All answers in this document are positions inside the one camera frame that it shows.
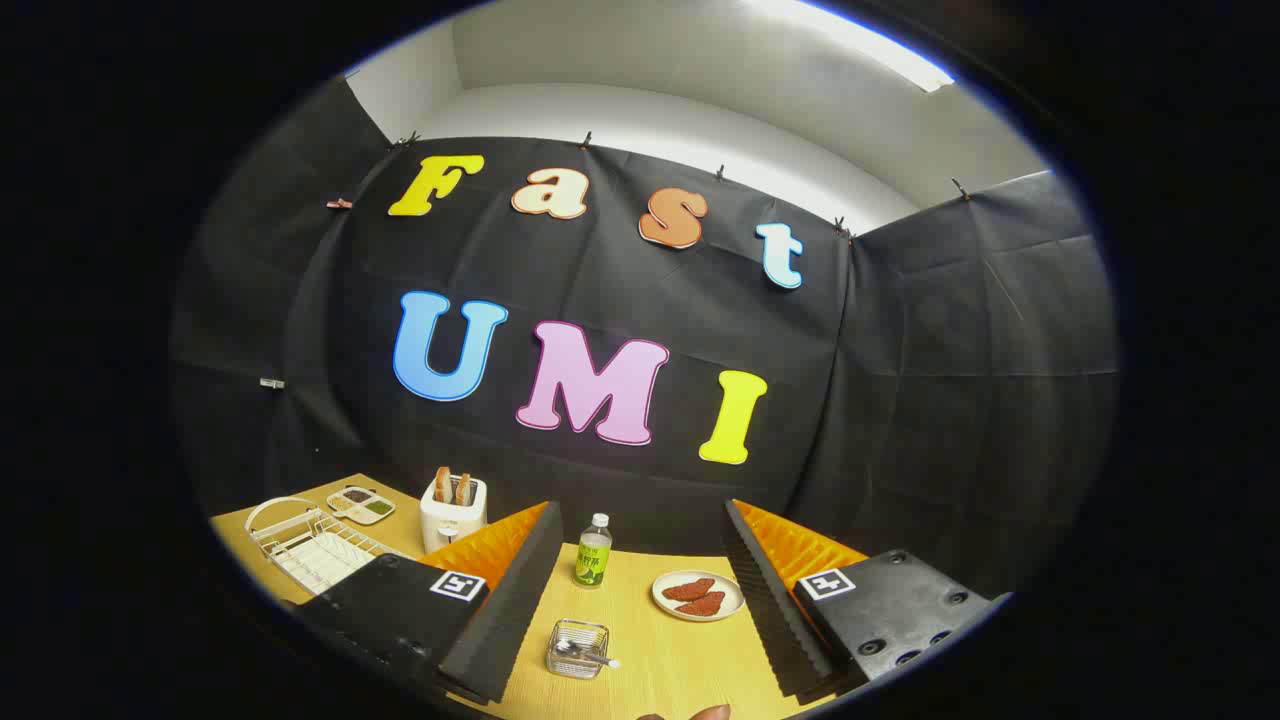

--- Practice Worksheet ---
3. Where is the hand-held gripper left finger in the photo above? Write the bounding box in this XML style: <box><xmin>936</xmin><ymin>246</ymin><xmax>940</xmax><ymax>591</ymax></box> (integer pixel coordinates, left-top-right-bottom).
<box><xmin>283</xmin><ymin>500</ymin><xmax>564</xmax><ymax>707</ymax></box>

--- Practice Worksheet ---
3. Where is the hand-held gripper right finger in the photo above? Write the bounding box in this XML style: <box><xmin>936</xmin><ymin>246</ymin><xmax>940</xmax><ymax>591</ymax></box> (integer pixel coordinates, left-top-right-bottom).
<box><xmin>722</xmin><ymin>498</ymin><xmax>1011</xmax><ymax>701</ymax></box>

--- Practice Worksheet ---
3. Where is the metal wire basket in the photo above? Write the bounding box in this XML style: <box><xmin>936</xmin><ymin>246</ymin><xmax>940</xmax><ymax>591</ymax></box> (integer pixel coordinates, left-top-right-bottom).
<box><xmin>546</xmin><ymin>619</ymin><xmax>611</xmax><ymax>681</ymax></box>

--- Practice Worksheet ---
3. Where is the metal spoon with checked handle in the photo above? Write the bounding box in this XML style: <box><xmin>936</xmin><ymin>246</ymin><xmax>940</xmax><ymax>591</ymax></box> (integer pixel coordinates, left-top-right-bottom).
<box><xmin>556</xmin><ymin>638</ymin><xmax>622</xmax><ymax>669</ymax></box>

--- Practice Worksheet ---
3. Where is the white wire dish rack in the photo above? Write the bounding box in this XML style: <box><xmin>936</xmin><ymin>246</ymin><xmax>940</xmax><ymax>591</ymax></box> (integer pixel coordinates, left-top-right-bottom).
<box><xmin>245</xmin><ymin>496</ymin><xmax>411</xmax><ymax>598</ymax></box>

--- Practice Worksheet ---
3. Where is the white oval plate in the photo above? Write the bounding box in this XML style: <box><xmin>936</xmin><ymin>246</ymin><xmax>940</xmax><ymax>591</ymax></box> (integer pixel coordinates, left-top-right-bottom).
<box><xmin>651</xmin><ymin>570</ymin><xmax>746</xmax><ymax>623</ymax></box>

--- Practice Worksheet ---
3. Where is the white toaster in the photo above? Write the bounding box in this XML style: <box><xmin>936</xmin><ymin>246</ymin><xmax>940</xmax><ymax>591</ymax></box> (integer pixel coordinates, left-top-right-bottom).
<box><xmin>420</xmin><ymin>475</ymin><xmax>489</xmax><ymax>554</ymax></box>

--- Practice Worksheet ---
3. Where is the green label drink bottle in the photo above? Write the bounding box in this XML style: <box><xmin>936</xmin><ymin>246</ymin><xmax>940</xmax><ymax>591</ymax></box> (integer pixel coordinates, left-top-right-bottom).
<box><xmin>573</xmin><ymin>513</ymin><xmax>613</xmax><ymax>589</ymax></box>

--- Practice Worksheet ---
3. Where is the white divided food tray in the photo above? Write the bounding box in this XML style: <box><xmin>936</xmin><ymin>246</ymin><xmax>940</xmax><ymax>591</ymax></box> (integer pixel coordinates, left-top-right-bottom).
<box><xmin>327</xmin><ymin>485</ymin><xmax>396</xmax><ymax>526</ymax></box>

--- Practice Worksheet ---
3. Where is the black backdrop cloth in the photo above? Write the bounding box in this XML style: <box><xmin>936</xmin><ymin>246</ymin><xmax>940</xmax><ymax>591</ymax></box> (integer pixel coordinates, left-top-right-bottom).
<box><xmin>170</xmin><ymin>75</ymin><xmax>1119</xmax><ymax>601</ymax></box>

